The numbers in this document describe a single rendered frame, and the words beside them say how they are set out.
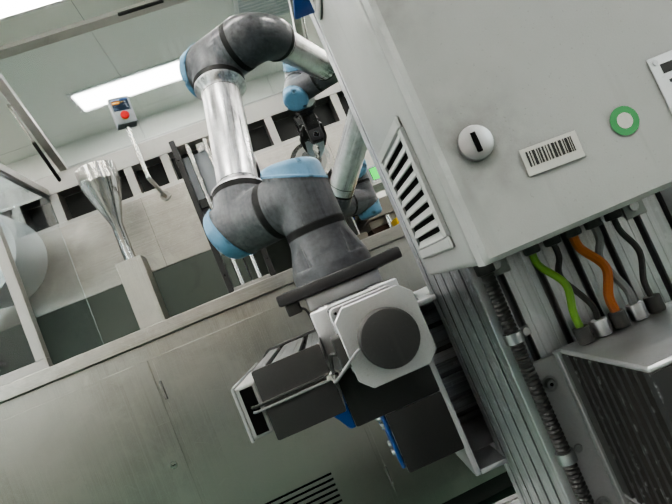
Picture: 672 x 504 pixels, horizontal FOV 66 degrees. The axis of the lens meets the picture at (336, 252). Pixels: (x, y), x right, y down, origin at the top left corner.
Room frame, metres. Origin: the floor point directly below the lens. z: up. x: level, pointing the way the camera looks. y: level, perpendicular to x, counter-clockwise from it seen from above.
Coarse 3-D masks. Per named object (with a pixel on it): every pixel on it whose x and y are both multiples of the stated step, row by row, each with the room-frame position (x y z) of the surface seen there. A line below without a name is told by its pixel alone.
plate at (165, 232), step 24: (288, 144) 2.16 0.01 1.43; (336, 144) 2.19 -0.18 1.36; (96, 216) 2.03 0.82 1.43; (144, 216) 2.06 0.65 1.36; (168, 216) 2.07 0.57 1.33; (192, 216) 2.09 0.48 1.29; (72, 240) 2.02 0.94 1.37; (96, 240) 2.03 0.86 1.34; (144, 240) 2.05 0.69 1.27; (168, 240) 2.07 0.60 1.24; (192, 240) 2.08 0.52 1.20; (96, 264) 2.02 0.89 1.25; (168, 264) 2.06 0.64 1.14; (96, 288) 2.02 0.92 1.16
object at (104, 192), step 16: (112, 176) 1.80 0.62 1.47; (96, 192) 1.78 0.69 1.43; (112, 192) 1.80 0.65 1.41; (96, 208) 1.81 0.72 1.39; (112, 208) 1.80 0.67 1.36; (112, 224) 1.81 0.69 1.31; (128, 240) 1.83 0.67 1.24; (128, 256) 1.81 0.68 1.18; (128, 272) 1.79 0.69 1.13; (144, 272) 1.79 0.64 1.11; (128, 288) 1.78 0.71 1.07; (144, 288) 1.79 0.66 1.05; (144, 304) 1.79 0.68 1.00; (160, 304) 1.81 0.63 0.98; (144, 320) 1.78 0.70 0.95; (160, 320) 1.79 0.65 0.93
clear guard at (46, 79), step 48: (192, 0) 1.76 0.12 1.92; (240, 0) 1.83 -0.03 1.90; (288, 0) 1.90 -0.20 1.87; (48, 48) 1.69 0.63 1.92; (96, 48) 1.75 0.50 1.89; (144, 48) 1.82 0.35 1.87; (48, 96) 1.81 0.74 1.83; (96, 96) 1.88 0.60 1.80; (144, 96) 1.96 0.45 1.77; (192, 96) 2.04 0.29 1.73; (96, 144) 2.03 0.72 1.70
